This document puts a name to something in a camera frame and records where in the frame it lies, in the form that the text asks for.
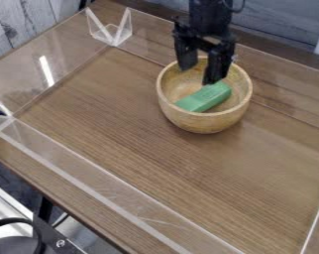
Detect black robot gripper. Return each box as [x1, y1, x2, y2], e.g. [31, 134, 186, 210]
[174, 0, 239, 85]

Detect green rectangular block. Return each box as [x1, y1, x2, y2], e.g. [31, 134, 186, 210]
[175, 81, 232, 113]

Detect light wooden bowl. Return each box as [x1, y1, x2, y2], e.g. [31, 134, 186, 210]
[156, 57, 252, 134]

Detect black table leg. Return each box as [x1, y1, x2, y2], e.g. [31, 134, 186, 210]
[39, 197, 55, 222]

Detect clear acrylic tray enclosure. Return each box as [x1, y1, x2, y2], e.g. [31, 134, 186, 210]
[0, 0, 319, 254]

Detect black metal table bracket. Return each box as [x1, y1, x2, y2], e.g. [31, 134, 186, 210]
[33, 215, 87, 254]

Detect black cable loop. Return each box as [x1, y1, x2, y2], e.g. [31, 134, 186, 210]
[0, 216, 47, 254]

